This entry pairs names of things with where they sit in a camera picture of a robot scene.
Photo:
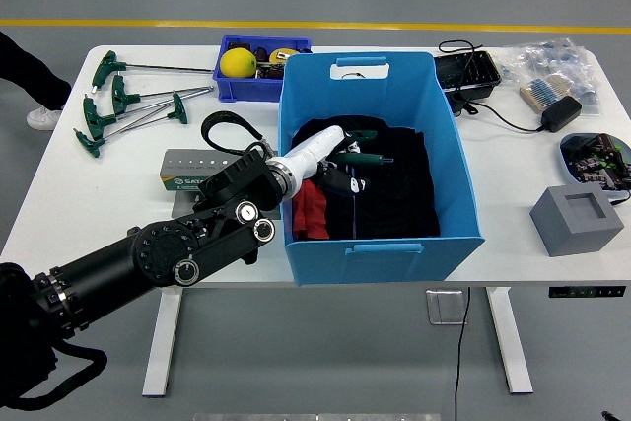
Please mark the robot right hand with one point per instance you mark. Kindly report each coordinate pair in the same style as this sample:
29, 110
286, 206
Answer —
608, 414

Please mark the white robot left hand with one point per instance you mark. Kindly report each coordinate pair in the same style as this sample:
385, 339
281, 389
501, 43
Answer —
315, 150

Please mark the green grey wrench holder stand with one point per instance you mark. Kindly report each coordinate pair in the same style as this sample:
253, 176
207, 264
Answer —
187, 164

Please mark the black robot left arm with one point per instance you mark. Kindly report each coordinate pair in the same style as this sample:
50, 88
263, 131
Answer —
113, 263

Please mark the large blue storage box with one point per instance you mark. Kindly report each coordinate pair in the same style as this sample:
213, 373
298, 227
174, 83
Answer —
384, 263

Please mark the grey cube box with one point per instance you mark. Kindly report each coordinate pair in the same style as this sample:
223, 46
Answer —
562, 233

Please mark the red cloth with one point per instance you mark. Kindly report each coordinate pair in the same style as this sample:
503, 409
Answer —
310, 214

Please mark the small blue parts bin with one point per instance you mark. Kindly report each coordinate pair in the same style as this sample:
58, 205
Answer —
246, 91

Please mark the brown electronic board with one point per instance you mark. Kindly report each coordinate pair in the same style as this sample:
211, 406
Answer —
267, 71

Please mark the black cloth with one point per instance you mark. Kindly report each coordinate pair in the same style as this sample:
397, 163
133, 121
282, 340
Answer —
404, 194

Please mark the yellow tape measure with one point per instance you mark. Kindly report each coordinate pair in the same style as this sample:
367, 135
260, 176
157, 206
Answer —
282, 54

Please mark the dark brown cylinder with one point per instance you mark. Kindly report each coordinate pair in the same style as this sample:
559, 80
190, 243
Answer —
261, 54

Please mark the black table control panel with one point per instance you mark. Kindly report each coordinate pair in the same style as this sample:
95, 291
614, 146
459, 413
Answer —
586, 292

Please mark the white table leg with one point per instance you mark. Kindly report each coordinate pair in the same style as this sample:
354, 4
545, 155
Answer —
165, 332
508, 337

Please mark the black plastic tray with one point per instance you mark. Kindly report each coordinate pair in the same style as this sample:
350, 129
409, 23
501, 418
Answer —
466, 76

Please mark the metal floor socket plate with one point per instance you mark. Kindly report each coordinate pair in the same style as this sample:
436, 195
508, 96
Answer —
443, 307

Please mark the resistor tape strips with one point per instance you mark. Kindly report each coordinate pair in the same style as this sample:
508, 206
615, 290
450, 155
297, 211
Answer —
539, 93

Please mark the black power adapter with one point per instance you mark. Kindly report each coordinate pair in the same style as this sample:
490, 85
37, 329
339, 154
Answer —
562, 113

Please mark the light blue plate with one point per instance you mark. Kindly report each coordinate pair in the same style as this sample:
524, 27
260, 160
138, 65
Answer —
567, 164

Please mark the pile of electronic parts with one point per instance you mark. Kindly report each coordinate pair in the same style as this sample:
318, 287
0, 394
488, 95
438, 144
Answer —
596, 160

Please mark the clear bags of components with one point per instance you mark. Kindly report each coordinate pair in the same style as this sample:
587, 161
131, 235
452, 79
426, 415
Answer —
557, 58

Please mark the person's white shoe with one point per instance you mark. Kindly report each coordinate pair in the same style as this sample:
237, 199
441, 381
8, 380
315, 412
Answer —
44, 119

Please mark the person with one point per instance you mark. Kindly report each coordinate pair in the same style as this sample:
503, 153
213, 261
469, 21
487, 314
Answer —
29, 86

